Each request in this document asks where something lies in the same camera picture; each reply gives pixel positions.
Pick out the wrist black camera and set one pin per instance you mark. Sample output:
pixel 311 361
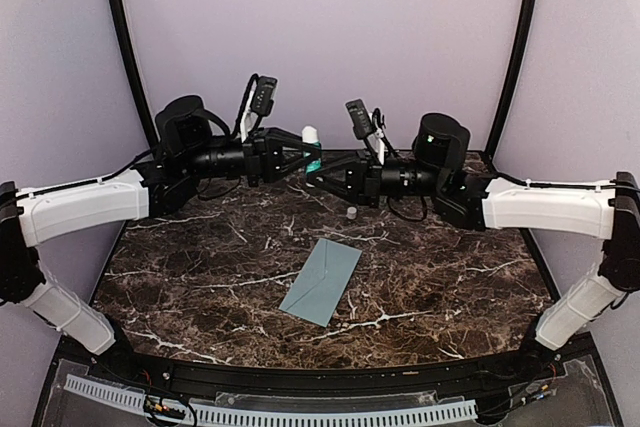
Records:
pixel 362 124
pixel 262 100

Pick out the white green glue stick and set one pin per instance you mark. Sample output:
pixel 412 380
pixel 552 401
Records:
pixel 310 137

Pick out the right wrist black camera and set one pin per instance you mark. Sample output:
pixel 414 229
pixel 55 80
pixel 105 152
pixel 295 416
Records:
pixel 362 124

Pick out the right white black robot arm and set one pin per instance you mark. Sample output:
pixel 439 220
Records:
pixel 607 210

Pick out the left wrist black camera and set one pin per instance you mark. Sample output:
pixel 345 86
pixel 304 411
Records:
pixel 262 100

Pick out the white slotted cable duct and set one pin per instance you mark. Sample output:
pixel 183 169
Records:
pixel 134 401

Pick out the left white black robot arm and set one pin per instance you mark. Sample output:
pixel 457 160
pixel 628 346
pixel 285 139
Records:
pixel 195 145

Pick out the black front rail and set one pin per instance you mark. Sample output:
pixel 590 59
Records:
pixel 484 376

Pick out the teal paper envelope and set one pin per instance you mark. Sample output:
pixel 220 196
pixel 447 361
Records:
pixel 319 286

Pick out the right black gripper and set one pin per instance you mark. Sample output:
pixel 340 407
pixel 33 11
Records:
pixel 371 195

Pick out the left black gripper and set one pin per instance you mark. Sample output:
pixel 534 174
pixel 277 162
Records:
pixel 264 154

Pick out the white glue stick cap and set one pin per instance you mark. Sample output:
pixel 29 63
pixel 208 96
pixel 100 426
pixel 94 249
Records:
pixel 352 213

